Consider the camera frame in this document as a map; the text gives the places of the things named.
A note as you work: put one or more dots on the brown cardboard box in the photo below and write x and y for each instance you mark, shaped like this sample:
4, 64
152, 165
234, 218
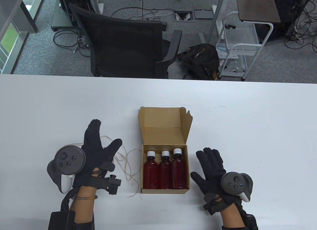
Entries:
161, 121

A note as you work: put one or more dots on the person's left hand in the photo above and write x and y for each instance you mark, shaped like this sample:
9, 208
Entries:
92, 153

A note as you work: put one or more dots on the red bottle white cap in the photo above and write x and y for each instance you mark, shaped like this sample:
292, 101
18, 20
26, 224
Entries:
151, 173
165, 174
179, 173

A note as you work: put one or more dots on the small black device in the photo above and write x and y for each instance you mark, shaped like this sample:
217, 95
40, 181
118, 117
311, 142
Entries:
230, 27

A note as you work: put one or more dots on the silver metal desk leg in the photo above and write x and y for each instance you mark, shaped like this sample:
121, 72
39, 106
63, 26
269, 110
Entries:
215, 16

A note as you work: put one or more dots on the open floor socket box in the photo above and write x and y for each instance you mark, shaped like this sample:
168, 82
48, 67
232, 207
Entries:
183, 16

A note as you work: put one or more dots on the person's left forearm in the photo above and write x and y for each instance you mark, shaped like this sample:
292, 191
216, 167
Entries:
83, 209

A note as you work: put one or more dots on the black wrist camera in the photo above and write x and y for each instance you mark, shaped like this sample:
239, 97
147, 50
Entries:
211, 207
111, 184

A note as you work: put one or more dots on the black mesh office chair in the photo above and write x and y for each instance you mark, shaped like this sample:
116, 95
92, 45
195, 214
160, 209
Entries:
123, 46

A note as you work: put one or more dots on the person's right hand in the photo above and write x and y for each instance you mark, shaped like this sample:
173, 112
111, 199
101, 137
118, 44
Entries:
210, 170

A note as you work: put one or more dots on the black backpack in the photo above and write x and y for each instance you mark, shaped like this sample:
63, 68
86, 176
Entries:
200, 61

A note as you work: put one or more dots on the person's right forearm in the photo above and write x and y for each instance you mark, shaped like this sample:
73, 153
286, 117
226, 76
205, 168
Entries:
231, 218

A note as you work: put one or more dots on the window with grey frame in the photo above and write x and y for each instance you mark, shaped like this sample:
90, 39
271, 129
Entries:
6, 44

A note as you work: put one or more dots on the grey floor cover plate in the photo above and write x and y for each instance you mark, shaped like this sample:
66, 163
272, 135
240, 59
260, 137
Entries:
203, 14

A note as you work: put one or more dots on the dark grey stand base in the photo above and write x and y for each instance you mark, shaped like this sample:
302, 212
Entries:
60, 19

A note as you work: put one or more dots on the dark brown side desk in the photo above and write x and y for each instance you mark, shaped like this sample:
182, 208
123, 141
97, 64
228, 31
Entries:
257, 7

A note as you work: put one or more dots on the small light blue item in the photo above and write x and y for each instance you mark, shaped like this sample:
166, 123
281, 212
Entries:
221, 49

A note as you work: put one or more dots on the grey and white controller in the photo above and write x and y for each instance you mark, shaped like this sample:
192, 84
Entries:
234, 183
69, 159

